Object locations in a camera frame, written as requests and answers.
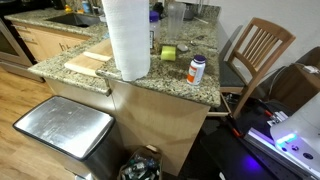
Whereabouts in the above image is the white charger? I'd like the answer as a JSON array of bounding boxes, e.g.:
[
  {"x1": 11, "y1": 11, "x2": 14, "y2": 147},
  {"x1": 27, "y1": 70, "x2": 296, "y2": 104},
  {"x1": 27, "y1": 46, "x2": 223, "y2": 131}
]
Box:
[{"x1": 303, "y1": 64, "x2": 320, "y2": 75}]

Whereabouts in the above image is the thin white strip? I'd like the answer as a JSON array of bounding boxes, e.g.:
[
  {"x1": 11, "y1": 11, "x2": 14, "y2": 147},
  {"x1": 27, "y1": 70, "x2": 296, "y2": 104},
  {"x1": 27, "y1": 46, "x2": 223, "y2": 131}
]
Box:
[{"x1": 194, "y1": 16, "x2": 210, "y2": 25}]

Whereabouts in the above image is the white paper towel roll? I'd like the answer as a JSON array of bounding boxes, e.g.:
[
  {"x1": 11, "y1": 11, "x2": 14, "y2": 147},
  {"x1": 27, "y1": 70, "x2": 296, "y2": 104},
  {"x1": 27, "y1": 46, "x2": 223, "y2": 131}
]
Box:
[{"x1": 101, "y1": 0, "x2": 152, "y2": 82}]

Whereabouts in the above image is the stainless steel oven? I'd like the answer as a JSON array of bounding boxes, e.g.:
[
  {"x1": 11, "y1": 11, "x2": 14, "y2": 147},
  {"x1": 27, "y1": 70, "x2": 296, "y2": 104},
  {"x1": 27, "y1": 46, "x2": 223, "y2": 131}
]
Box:
[{"x1": 0, "y1": 18, "x2": 44, "y2": 83}]

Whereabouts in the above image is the small wooden strip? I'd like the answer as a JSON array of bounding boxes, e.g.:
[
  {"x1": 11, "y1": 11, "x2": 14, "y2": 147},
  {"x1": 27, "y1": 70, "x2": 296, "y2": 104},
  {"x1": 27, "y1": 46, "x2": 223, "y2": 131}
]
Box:
[{"x1": 82, "y1": 50, "x2": 113, "y2": 63}]

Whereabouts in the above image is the tall clear plastic jar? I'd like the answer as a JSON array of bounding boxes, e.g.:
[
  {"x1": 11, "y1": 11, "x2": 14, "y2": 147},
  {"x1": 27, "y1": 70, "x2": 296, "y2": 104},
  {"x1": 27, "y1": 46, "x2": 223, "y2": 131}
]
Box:
[{"x1": 167, "y1": 2, "x2": 187, "y2": 40}]

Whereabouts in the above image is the metal pot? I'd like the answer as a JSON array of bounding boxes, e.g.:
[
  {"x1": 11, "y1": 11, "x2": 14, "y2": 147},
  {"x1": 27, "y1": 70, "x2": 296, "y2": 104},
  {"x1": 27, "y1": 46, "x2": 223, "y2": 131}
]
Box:
[{"x1": 183, "y1": 2, "x2": 198, "y2": 21}]

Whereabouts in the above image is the stainless steel trash can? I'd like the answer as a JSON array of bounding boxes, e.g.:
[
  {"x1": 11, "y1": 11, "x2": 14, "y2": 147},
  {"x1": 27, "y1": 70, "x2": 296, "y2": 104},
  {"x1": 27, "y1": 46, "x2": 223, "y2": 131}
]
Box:
[{"x1": 12, "y1": 95, "x2": 126, "y2": 180}]

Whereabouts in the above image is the small grey oval object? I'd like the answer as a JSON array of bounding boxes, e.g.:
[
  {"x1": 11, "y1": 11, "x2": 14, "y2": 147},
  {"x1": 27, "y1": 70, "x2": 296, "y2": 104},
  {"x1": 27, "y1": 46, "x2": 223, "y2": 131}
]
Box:
[{"x1": 176, "y1": 43, "x2": 189, "y2": 53}]

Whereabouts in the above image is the black floor mat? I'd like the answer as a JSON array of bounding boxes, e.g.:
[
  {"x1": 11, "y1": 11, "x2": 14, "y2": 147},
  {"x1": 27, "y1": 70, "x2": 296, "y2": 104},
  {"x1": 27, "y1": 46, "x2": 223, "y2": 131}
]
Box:
[{"x1": 199, "y1": 99, "x2": 320, "y2": 180}]

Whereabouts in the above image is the red handled clamp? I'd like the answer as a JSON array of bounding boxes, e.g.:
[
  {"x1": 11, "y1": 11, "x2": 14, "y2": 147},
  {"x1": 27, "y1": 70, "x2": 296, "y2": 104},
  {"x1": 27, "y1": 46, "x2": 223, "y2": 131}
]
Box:
[{"x1": 228, "y1": 121, "x2": 244, "y2": 138}]

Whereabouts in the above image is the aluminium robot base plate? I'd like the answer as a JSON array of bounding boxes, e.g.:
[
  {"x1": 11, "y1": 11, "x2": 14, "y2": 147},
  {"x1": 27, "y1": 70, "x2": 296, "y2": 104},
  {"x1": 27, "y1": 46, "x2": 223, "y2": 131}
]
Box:
[{"x1": 244, "y1": 127, "x2": 320, "y2": 180}]

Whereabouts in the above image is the dark bottle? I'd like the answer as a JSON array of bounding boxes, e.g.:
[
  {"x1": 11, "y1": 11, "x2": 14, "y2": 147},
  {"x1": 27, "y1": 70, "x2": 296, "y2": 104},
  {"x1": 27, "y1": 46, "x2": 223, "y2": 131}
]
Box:
[{"x1": 152, "y1": 1, "x2": 165, "y2": 16}]

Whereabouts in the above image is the brown cardboard box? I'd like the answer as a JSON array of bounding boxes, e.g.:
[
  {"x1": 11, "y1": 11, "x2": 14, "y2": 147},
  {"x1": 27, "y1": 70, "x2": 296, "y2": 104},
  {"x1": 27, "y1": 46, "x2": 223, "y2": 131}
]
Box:
[{"x1": 269, "y1": 46, "x2": 320, "y2": 112}]

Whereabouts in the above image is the dark kitchen sink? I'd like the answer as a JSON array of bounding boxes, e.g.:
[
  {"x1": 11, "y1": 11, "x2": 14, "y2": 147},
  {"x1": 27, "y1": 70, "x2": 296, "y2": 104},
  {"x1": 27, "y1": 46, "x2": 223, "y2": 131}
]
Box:
[{"x1": 45, "y1": 12, "x2": 102, "y2": 28}]

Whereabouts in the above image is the wooden chair with grey cushion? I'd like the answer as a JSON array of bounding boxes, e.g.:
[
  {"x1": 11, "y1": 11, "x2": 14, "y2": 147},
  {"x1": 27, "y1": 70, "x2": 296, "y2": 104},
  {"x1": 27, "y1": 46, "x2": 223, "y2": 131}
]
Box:
[{"x1": 218, "y1": 17, "x2": 297, "y2": 119}]

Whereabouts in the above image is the white pill bottle orange label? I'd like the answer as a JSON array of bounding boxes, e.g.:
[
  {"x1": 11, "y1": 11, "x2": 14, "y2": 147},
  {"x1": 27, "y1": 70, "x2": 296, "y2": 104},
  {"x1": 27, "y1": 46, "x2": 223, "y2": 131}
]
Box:
[{"x1": 186, "y1": 54, "x2": 207, "y2": 87}]

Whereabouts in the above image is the wooden lower kitchen cabinet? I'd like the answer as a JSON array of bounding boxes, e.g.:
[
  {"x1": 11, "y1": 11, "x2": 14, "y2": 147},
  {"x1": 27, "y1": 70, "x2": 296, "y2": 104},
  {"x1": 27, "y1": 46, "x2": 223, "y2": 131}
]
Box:
[{"x1": 13, "y1": 22, "x2": 92, "y2": 63}]

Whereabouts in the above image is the wooden counter base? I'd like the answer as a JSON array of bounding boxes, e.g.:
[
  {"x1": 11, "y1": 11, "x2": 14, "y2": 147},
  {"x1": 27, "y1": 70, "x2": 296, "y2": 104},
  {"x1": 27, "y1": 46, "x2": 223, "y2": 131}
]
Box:
[{"x1": 44, "y1": 77, "x2": 212, "y2": 177}]

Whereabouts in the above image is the clear jar with blue lid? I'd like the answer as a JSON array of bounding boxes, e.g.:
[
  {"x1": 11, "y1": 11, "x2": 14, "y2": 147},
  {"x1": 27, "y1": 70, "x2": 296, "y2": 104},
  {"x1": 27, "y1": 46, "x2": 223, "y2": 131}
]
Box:
[{"x1": 148, "y1": 10, "x2": 162, "y2": 52}]

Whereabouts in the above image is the yellow sponge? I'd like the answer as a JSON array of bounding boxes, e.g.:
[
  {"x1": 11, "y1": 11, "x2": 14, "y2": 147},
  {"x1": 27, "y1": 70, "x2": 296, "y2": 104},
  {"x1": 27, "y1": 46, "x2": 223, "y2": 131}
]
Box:
[{"x1": 160, "y1": 45, "x2": 177, "y2": 62}]

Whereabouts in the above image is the paper bag with trash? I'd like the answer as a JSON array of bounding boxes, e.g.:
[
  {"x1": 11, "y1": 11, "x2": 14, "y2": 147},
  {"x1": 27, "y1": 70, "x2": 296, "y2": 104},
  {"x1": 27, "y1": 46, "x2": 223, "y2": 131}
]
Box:
[{"x1": 117, "y1": 144, "x2": 164, "y2": 180}]

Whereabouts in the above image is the wooden cutting board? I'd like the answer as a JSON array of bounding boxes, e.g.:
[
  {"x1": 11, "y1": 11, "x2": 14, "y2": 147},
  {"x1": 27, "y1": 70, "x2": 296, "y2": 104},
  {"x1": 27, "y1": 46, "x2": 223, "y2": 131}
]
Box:
[{"x1": 63, "y1": 38, "x2": 115, "y2": 78}]

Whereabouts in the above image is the blue bottle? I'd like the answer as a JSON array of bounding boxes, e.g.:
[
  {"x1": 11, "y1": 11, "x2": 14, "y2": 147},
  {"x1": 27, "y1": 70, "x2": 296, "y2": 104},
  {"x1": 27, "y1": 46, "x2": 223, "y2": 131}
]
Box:
[{"x1": 81, "y1": 0, "x2": 92, "y2": 14}]

